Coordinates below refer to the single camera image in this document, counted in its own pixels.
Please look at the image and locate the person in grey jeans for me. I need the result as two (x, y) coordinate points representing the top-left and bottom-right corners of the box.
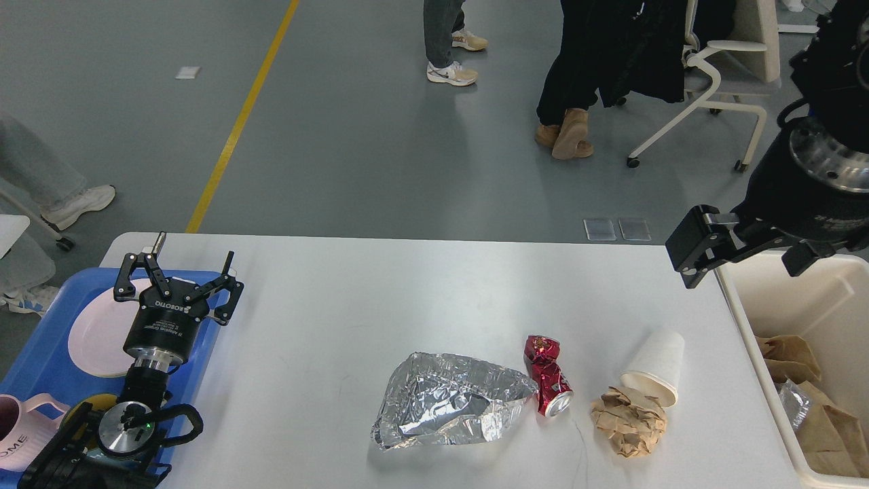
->
(422, 1), (489, 87)

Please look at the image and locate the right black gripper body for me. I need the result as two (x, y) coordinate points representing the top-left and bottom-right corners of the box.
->
(733, 120), (867, 249)

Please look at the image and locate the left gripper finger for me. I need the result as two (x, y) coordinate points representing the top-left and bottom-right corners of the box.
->
(113, 231), (172, 302)
(183, 251), (245, 327)

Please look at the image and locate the crushed red soda can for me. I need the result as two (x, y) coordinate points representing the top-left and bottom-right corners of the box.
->
(524, 335), (574, 418)

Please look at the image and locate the person in black clothes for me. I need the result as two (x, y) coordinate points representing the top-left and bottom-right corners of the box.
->
(535, 1), (687, 160)

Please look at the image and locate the white chair at left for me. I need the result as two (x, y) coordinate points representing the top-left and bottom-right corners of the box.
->
(2, 179), (83, 316)

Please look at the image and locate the large brown paper bag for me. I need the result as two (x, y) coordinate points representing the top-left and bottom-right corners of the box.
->
(796, 382), (868, 479)

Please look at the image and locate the foil sheet front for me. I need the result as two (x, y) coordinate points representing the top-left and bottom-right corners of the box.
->
(371, 352), (539, 452)

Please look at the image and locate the flattened white paper cup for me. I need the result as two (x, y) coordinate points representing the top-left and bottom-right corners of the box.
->
(620, 329), (685, 408)

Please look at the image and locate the foil tray with paper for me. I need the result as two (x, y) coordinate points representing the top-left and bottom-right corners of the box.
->
(776, 380), (813, 433)

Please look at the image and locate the beige plastic bin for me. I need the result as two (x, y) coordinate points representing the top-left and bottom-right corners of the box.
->
(715, 251), (868, 488)

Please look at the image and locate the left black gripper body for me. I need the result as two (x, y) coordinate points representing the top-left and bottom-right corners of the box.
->
(122, 278), (209, 365)

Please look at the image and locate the white desk leg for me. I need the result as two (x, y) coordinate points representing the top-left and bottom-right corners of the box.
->
(778, 24), (819, 36)

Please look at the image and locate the crumpled brown paper ball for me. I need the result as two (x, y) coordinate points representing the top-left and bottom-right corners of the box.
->
(590, 386), (669, 458)

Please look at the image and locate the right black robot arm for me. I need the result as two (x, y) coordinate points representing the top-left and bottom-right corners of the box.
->
(665, 1), (868, 289)

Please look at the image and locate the person in grey trousers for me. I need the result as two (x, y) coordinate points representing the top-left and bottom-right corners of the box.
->
(1, 112), (117, 231)

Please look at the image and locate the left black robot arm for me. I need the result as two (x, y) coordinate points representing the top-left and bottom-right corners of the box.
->
(18, 233), (244, 488)

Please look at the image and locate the pink home mug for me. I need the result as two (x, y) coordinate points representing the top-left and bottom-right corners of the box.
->
(1, 393), (69, 471)

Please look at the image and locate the pink plate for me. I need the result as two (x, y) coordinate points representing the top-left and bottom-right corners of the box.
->
(68, 290), (141, 367)

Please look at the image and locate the blue plastic tray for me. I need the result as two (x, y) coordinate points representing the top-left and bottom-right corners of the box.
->
(0, 268), (230, 489)

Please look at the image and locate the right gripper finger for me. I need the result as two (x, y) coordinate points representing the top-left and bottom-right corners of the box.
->
(781, 241), (841, 276)
(665, 205), (795, 290)

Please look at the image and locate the white office chair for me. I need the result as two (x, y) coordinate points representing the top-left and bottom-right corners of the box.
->
(627, 1), (780, 173)

